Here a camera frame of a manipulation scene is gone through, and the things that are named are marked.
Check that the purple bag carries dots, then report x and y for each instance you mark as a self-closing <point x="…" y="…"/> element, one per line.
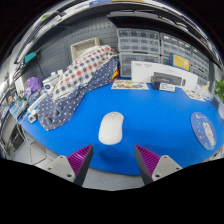
<point x="33" y="84"/>

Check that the teal object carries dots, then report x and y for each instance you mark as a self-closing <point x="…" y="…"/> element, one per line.
<point x="30" y="57"/>

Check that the white computer mouse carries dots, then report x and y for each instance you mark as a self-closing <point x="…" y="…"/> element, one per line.
<point x="111" y="129"/>

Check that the grey small-parts drawer cabinet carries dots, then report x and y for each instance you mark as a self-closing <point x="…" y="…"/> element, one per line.
<point x="176" y="43"/>
<point x="125" y="65"/>
<point x="165" y="60"/>
<point x="138" y="40"/>
<point x="202" y="77"/>
<point x="200" y="59"/>

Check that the clear plastic box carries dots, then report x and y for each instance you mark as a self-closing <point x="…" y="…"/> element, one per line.
<point x="205" y="92"/>

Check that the small yellow object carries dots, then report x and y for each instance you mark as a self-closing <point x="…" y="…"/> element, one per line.
<point x="115" y="75"/>

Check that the green potted plant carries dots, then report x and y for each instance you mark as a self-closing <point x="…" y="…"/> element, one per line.
<point x="220" y="90"/>

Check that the yellow card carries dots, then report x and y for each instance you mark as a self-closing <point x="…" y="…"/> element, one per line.
<point x="180" y="62"/>

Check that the dark overhead shelf unit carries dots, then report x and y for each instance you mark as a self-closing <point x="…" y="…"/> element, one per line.
<point x="150" y="20"/>

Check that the small black box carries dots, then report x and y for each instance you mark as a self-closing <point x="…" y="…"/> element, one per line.
<point x="156" y="82"/>

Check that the round blue cartoon mouse pad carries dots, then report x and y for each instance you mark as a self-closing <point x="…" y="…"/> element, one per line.
<point x="204" y="130"/>

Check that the red blue checkered cloth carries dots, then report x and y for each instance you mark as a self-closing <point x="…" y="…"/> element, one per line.
<point x="86" y="70"/>

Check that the colourful picture card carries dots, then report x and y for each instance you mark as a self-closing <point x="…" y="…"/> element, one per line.
<point x="130" y="85"/>
<point x="194" y="96"/>

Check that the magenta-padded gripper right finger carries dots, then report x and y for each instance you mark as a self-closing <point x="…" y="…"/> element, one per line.
<point x="165" y="166"/>

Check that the navy white-dotted cloth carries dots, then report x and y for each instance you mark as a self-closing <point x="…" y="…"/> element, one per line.
<point x="56" y="113"/>

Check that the grey pegboard panel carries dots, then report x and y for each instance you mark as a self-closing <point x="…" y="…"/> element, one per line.
<point x="56" y="53"/>

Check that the cream woven basket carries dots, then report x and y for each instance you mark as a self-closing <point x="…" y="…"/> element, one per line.
<point x="81" y="46"/>

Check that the long white keyboard box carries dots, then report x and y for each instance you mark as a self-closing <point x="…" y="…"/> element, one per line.
<point x="146" y="70"/>

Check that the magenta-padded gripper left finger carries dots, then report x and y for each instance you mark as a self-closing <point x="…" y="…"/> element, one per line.
<point x="61" y="166"/>

